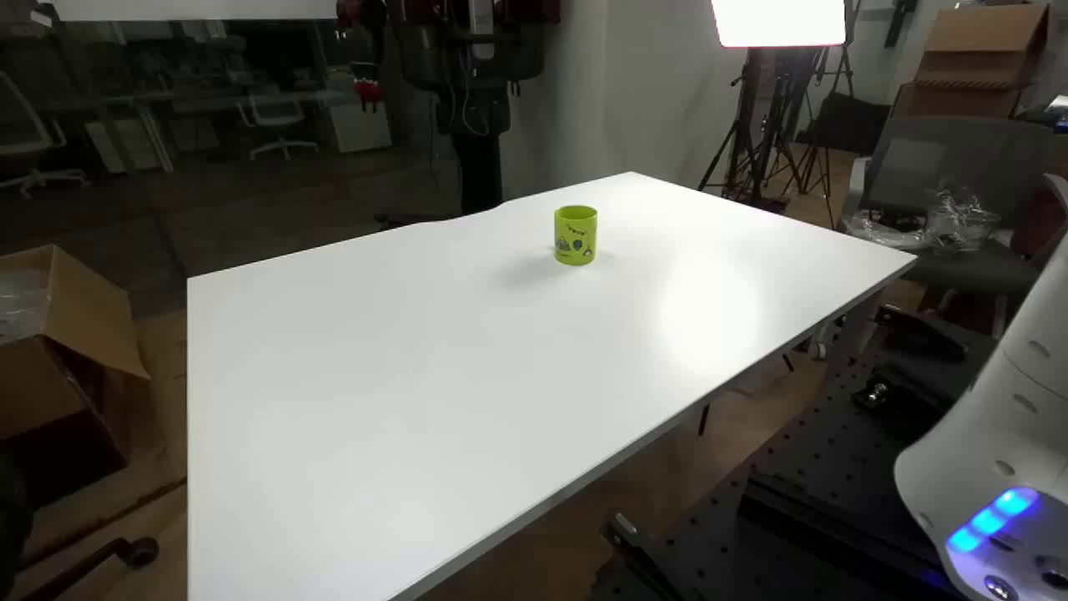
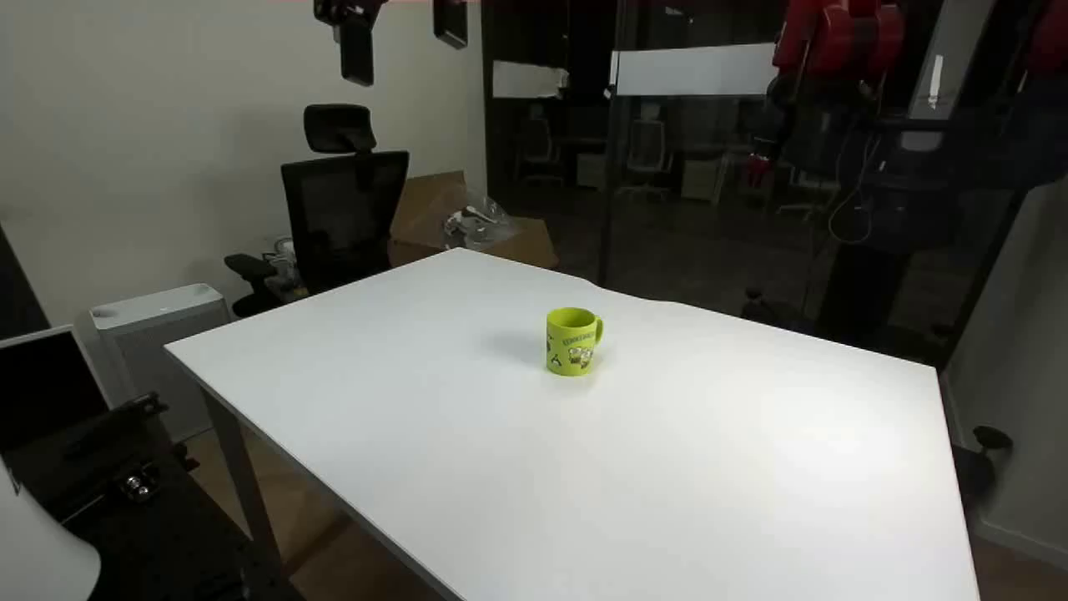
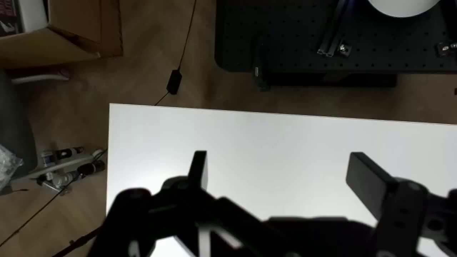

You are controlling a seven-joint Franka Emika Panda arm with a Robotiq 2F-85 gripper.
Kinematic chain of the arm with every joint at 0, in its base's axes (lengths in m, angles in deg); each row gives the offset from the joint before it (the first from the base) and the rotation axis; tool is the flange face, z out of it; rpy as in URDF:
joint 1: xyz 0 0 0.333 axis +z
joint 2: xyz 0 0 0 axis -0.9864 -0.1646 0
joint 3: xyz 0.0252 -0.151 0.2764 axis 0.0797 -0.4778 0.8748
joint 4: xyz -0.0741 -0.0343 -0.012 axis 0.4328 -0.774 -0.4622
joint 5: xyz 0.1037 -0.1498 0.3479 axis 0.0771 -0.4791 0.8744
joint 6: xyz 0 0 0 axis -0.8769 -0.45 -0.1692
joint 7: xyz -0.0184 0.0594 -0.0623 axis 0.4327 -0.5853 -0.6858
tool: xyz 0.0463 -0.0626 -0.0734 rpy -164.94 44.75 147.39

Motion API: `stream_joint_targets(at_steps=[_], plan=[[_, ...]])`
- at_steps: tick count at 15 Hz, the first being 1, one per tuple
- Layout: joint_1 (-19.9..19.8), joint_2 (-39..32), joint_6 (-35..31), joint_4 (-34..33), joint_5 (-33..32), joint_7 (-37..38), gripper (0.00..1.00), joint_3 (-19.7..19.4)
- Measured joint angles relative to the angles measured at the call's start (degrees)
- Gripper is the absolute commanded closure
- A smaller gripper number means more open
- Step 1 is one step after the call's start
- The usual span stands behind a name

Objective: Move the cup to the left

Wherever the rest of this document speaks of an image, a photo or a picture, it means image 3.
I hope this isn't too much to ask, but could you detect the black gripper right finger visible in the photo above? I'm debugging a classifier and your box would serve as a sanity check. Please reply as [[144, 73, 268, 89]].
[[345, 152, 457, 257]]

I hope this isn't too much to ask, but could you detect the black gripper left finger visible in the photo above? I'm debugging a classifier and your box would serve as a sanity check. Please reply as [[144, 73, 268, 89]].
[[87, 150, 268, 257]]

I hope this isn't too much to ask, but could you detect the white power strip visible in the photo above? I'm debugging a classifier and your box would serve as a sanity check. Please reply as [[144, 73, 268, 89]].
[[20, 147, 107, 185]]

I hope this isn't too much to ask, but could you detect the clear crumpled plastic bag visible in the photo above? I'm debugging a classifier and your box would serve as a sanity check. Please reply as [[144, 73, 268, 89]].
[[0, 145, 24, 193]]

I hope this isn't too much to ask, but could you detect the grey office chair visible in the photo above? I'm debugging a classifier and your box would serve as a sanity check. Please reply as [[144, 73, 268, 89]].
[[0, 70, 38, 180]]

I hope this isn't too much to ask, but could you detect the silver metal clamp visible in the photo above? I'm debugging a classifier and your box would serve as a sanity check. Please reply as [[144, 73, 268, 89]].
[[434, 40, 457, 59]]

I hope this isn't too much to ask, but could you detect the white flat bar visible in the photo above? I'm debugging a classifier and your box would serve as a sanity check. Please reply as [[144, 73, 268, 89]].
[[10, 70, 71, 87]]

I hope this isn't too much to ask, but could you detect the brown cardboard box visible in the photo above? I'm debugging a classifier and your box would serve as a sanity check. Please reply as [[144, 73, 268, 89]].
[[0, 0, 126, 72]]

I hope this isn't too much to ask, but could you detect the black perforated breadboard base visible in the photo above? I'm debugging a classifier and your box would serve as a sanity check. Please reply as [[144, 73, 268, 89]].
[[214, 0, 457, 90]]

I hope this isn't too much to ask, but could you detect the white foam sheet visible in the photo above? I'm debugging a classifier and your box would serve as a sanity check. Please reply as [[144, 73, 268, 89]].
[[17, 0, 50, 35]]

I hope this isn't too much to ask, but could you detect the thin black floor cable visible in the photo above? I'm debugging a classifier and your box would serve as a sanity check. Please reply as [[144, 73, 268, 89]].
[[0, 150, 108, 247]]

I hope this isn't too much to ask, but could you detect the thin cable with inline box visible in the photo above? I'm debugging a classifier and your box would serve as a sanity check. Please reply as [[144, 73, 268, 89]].
[[153, 0, 200, 107]]

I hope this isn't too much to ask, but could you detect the black upright post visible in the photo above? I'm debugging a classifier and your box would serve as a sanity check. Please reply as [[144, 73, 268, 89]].
[[250, 46, 271, 93]]

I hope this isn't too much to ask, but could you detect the black angled mounting rail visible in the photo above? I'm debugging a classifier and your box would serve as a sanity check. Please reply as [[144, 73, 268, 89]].
[[317, 0, 357, 59]]

